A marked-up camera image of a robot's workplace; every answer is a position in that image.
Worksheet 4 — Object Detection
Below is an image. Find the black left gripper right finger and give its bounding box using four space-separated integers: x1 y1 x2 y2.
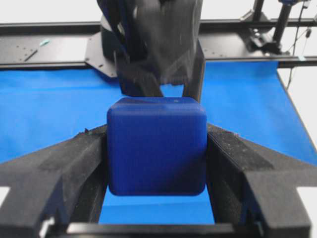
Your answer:
207 124 317 238

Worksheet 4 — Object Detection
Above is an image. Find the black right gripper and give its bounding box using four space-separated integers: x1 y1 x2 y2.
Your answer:
116 0 206 102

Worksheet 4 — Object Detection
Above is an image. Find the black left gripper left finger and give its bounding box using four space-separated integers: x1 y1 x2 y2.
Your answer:
0 125 107 238

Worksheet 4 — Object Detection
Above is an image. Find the blue cube block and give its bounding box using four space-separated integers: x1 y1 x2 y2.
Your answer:
106 97 207 196

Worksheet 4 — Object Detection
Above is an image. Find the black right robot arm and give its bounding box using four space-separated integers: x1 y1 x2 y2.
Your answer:
98 0 205 101

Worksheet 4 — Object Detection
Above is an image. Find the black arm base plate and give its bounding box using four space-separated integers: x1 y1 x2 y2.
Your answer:
85 32 117 78

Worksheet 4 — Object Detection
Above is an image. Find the black camera stand post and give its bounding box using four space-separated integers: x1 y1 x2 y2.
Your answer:
239 0 298 55

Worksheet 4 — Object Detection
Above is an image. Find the black aluminium frame rail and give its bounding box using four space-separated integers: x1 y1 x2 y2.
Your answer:
0 18 317 77

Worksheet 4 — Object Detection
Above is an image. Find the thin black cable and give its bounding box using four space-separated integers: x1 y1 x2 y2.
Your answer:
284 0 313 90

